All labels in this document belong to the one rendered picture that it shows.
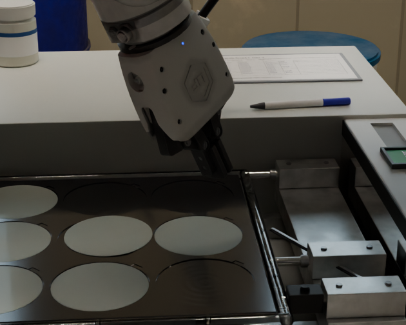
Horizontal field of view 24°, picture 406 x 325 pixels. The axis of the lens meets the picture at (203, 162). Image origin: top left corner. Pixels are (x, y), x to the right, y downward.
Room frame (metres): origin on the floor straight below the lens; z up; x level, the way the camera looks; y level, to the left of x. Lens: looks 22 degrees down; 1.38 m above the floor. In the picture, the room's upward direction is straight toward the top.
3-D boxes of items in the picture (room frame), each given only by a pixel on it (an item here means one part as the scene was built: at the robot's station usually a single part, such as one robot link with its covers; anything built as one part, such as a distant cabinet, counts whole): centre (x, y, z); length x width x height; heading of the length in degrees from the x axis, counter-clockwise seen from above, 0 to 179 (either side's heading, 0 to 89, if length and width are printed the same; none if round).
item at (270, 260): (0.96, -0.07, 0.90); 0.38 x 0.01 x 0.01; 4
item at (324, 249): (0.91, -0.16, 0.89); 0.08 x 0.03 x 0.03; 94
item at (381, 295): (0.83, -0.16, 0.89); 0.08 x 0.03 x 0.03; 94
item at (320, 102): (1.21, -0.13, 0.97); 0.14 x 0.01 x 0.01; 100
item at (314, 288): (0.82, -0.10, 0.90); 0.04 x 0.02 x 0.03; 94
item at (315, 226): (0.98, -0.15, 0.87); 0.36 x 0.08 x 0.03; 4
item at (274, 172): (1.14, -0.08, 0.89); 0.05 x 0.01 x 0.01; 94
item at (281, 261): (0.90, -0.09, 0.89); 0.05 x 0.01 x 0.01; 94
